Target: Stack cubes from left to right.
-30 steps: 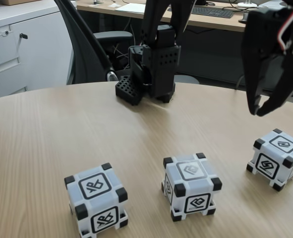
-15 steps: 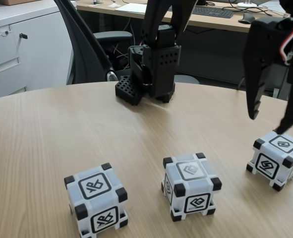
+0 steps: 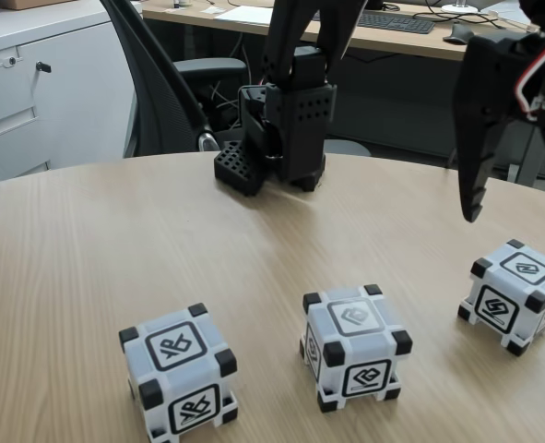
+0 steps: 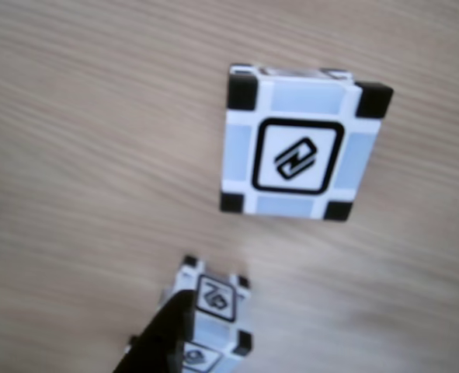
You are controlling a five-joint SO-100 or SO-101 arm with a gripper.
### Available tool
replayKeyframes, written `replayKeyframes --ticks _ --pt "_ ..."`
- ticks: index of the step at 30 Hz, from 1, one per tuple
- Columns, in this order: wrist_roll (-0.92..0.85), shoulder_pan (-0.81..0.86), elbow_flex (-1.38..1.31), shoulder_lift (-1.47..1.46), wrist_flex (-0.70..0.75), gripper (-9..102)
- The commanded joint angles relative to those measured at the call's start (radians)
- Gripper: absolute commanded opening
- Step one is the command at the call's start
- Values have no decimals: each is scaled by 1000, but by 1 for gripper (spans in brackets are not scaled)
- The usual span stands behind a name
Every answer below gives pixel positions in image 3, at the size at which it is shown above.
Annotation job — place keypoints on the white cube zigzag-diamond symbol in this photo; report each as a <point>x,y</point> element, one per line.
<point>521,272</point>

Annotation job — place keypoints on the white cube stacked-diamonds symbol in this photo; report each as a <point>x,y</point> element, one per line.
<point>355,318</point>

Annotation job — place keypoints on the silver laptop stand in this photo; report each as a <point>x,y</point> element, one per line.
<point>498,18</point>

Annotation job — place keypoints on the black computer mouse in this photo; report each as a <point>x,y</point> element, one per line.
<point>458,33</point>

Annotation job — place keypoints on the white round monitor base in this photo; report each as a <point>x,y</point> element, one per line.
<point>458,7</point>

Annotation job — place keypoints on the wooden office desk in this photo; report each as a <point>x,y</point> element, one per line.
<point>392,44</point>

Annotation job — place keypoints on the black computer keyboard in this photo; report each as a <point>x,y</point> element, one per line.
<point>392,23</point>

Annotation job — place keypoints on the black desktop device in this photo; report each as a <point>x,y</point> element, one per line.
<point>375,3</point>

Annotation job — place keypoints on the white paper sheet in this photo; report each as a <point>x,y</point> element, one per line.
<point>242,14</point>

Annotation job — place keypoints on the black office chair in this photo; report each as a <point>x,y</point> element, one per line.
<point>161,83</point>

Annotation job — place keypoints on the white cube crossed-lines symbol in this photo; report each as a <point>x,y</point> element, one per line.
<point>175,350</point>

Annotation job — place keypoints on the white metal cabinet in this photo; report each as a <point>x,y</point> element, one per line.
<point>69,101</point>

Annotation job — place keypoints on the black cabinet key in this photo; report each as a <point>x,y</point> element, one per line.
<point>44,67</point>

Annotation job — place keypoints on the brown cardboard box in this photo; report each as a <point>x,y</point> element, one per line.
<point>32,3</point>

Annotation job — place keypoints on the round cabinet lock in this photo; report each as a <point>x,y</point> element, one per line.
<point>10,61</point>

